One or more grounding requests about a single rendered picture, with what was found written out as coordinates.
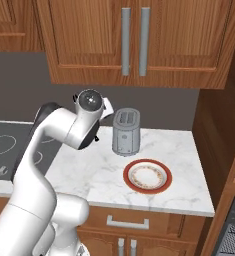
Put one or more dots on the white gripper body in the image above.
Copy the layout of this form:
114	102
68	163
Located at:
107	109

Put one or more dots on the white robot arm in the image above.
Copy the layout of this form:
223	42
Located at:
39	186

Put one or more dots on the red rimmed white plate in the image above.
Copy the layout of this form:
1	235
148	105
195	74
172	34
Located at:
147	176

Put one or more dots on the tall wooden oven cabinet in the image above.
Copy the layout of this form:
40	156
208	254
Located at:
215	140

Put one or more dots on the black oven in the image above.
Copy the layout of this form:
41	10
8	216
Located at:
234	226

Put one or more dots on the grey metal toaster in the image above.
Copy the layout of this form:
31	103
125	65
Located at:
125	133

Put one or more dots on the black hob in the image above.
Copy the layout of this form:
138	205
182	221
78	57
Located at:
9	156

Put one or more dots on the wooden drawer front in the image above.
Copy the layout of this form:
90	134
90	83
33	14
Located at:
165	225

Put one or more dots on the wooden base cupboard door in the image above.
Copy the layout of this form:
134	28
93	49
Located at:
99	245
162	248

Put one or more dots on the wooden wall cupboard door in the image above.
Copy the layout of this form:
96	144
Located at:
85	36
185	36

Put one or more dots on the wooden wall cupboard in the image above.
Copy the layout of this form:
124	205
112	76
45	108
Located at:
9	23

